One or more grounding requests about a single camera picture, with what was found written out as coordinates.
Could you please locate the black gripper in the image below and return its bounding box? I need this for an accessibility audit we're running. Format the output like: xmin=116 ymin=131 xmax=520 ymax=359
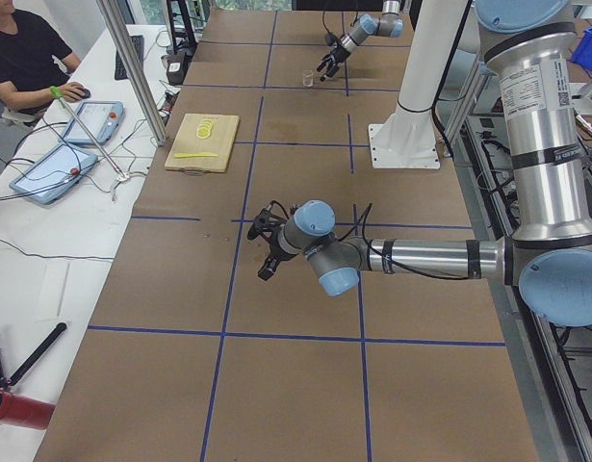
xmin=317 ymin=42 xmax=350 ymax=81
xmin=246 ymin=207 xmax=289 ymax=281

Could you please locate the small glass measuring cup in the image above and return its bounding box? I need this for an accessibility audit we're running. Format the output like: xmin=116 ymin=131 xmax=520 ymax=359
xmin=301 ymin=70 xmax=315 ymax=89

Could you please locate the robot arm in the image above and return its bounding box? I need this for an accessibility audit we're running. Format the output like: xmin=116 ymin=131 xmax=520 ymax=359
xmin=247 ymin=1 xmax=592 ymax=327
xmin=317 ymin=1 xmax=403 ymax=82

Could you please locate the yellow plastic knife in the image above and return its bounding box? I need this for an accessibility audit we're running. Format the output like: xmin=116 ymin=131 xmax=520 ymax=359
xmin=173 ymin=151 xmax=219 ymax=159

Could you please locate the bamboo cutting board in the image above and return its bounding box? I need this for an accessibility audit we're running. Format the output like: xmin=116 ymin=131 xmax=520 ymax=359
xmin=165 ymin=114 xmax=240 ymax=173

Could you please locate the front lemon slice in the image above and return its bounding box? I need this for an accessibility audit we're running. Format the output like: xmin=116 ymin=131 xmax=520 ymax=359
xmin=195 ymin=131 xmax=211 ymax=140

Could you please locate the black keyboard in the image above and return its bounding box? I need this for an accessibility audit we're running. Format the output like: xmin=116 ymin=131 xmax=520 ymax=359
xmin=114 ymin=34 xmax=145 ymax=81

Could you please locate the far teach pendant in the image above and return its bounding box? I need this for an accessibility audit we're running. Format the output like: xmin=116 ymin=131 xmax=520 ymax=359
xmin=63 ymin=101 xmax=124 ymax=146

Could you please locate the teach pendant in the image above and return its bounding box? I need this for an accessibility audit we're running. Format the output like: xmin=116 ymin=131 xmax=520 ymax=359
xmin=9 ymin=143 xmax=98 ymax=205
xmin=63 ymin=101 xmax=124 ymax=146

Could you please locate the near teach pendant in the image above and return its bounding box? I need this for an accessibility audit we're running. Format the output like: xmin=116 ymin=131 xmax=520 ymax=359
xmin=9 ymin=143 xmax=98 ymax=205

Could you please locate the black bar tool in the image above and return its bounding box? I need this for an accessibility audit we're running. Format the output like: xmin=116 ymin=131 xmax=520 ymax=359
xmin=6 ymin=322 xmax=67 ymax=387

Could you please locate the blue plastic bin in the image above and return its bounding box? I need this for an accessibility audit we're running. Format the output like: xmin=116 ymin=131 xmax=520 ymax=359
xmin=571 ymin=26 xmax=592 ymax=71

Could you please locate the seated man black shirt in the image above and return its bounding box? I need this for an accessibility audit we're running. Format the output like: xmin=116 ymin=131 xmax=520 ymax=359
xmin=0 ymin=1 xmax=90 ymax=115

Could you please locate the red cylinder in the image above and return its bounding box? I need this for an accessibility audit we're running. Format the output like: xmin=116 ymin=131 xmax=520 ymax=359
xmin=0 ymin=389 xmax=55 ymax=430

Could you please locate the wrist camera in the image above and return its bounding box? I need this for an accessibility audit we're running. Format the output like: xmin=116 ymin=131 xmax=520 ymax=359
xmin=325 ymin=32 xmax=337 ymax=46

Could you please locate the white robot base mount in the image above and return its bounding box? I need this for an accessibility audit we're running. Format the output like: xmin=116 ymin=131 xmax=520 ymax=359
xmin=369 ymin=0 xmax=471 ymax=169

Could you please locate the aluminium frame post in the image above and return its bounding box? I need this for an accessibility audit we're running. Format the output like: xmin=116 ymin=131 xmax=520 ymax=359
xmin=96 ymin=0 xmax=167 ymax=146

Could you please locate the green handled metal rod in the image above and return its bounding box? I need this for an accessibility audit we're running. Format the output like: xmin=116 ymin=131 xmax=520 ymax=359
xmin=49 ymin=86 xmax=131 ymax=183

